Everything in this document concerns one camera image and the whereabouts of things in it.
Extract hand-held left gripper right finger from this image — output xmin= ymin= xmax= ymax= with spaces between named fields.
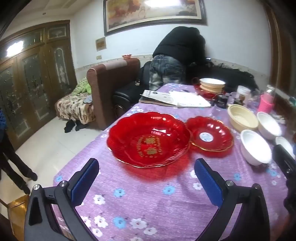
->
xmin=194 ymin=158 xmax=275 ymax=241

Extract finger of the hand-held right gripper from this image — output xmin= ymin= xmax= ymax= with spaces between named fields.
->
xmin=272 ymin=144 xmax=296 ymax=180

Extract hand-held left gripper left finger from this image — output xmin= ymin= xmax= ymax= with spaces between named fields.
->
xmin=24 ymin=158 xmax=100 ymax=241

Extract white foam bowl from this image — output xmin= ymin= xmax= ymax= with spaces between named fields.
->
xmin=275 ymin=136 xmax=296 ymax=160
xmin=257 ymin=112 xmax=282 ymax=140
xmin=240 ymin=129 xmax=272 ymax=166
xmin=199 ymin=78 xmax=226 ymax=88

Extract small red glass plate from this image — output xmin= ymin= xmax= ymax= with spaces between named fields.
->
xmin=185 ymin=116 xmax=234 ymax=152

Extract large red glass plate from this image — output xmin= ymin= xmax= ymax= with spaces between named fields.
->
xmin=106 ymin=111 xmax=192 ymax=168

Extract dark wooden side cabinet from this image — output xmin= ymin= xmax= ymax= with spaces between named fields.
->
xmin=273 ymin=89 xmax=296 ymax=121

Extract pink sleeved bottle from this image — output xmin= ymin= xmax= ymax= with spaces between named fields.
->
xmin=257 ymin=87 xmax=275 ymax=114

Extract black socks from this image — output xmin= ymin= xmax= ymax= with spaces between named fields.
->
xmin=64 ymin=120 xmax=87 ymax=133

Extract purple floral tablecloth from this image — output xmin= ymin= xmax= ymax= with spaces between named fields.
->
xmin=53 ymin=83 xmax=296 ymax=241

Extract patterned blanket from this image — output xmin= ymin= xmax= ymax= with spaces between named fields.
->
xmin=55 ymin=94 xmax=95 ymax=124

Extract yellow wooden furniture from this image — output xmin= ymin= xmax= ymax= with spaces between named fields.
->
xmin=7 ymin=194 xmax=30 ymax=241

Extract white plastic tub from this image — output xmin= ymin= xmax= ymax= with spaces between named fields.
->
xmin=236 ymin=86 xmax=252 ymax=105

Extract black electronic device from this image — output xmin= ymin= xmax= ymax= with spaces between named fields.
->
xmin=214 ymin=93 xmax=228 ymax=109

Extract papers and booklets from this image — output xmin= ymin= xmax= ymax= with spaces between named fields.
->
xmin=170 ymin=90 xmax=211 ymax=108

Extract green cloth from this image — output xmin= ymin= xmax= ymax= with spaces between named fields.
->
xmin=72 ymin=77 xmax=92 ymax=94

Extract brown armchair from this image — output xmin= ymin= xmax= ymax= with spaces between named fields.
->
xmin=87 ymin=58 xmax=141 ymax=130

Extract black leather sofa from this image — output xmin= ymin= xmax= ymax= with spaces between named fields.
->
xmin=113 ymin=62 xmax=259 ymax=105

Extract folded printed booklet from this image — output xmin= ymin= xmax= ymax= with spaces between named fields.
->
xmin=139 ymin=89 xmax=176 ymax=105

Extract carved wooden cabinet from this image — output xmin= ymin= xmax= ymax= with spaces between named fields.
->
xmin=0 ymin=20 xmax=78 ymax=151

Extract wooden door frame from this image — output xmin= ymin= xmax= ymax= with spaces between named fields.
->
xmin=261 ymin=0 xmax=296 ymax=93

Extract small wall plaque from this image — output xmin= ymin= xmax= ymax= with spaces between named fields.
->
xmin=95 ymin=37 xmax=107 ymax=51

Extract framed wall painting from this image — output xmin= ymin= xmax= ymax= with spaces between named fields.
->
xmin=103 ymin=0 xmax=207 ymax=36

